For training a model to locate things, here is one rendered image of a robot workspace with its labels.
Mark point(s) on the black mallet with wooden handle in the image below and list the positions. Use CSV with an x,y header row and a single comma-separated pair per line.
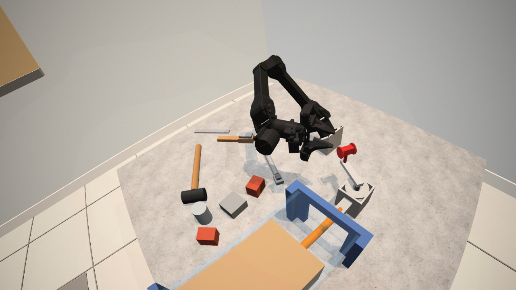
x,y
195,194

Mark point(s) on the orange-red rectangular block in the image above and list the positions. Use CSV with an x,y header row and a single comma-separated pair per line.
x,y
255,186
208,236

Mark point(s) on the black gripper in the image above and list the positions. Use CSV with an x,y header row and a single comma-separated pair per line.
x,y
309,124

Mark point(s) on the blue u-shaped frame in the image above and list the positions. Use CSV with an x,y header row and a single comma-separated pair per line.
x,y
355,226

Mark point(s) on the grey cylinder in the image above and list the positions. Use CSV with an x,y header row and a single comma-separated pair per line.
x,y
201,213

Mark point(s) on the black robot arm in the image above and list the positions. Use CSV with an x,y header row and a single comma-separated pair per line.
x,y
268,128

